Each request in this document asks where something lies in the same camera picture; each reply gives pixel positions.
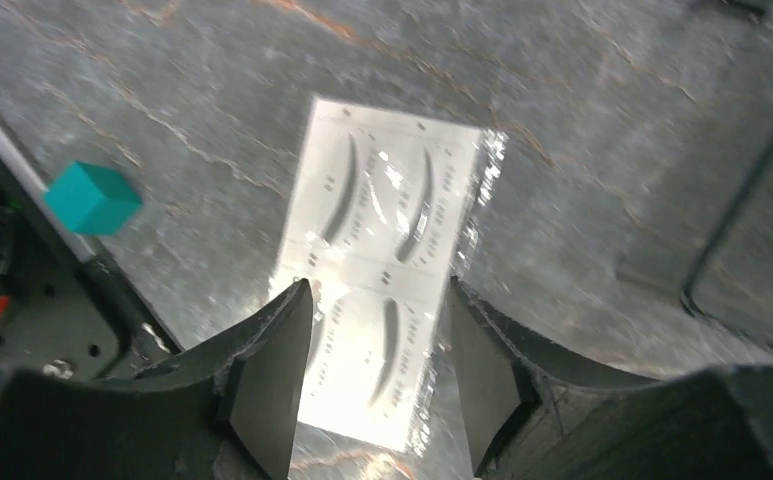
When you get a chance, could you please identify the teal cube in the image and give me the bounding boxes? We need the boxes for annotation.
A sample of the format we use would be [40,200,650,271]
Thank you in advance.
[43,162,143,236]

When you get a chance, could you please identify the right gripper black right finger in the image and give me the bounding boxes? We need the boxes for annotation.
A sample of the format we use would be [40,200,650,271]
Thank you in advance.
[448,278,773,479]

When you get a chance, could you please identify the clear acrylic drawer organizer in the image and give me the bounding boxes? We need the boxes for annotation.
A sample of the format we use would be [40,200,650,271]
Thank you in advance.
[618,98,773,351]

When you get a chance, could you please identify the eyebrow stencil card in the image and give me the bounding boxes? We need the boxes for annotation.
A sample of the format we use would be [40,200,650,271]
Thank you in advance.
[270,98,508,451]

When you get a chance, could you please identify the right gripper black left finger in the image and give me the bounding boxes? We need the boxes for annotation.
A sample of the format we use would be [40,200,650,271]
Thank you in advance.
[0,280,313,479]

